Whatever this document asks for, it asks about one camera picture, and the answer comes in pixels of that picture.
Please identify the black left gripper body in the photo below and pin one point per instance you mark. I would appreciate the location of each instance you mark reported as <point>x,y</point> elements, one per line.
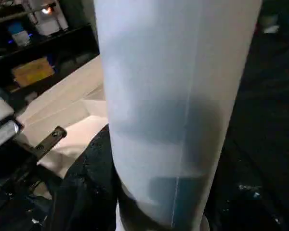
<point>12,163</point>

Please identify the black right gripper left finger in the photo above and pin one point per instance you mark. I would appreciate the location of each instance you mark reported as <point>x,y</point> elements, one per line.
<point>86,187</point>

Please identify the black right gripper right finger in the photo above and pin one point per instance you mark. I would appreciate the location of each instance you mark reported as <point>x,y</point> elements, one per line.
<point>250,197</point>

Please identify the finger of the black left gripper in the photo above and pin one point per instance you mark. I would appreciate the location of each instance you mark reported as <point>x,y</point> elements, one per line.
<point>50,140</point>

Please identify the white plastic table top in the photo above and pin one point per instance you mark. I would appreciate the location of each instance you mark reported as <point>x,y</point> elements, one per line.
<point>69,108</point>

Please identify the white plastic table leg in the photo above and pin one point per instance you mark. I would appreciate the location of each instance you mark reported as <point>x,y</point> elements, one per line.
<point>171,96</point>

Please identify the yellow cardboard box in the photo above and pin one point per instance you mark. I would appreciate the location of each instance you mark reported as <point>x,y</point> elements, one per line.
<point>33,71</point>

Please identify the black storage shelf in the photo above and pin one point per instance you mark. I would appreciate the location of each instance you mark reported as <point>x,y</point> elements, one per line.
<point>38,43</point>

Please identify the blue lidded white box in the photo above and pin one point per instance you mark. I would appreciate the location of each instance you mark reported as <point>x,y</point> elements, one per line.
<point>19,33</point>

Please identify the white plastic canister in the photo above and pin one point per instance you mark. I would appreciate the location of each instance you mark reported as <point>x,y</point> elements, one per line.
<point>50,21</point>

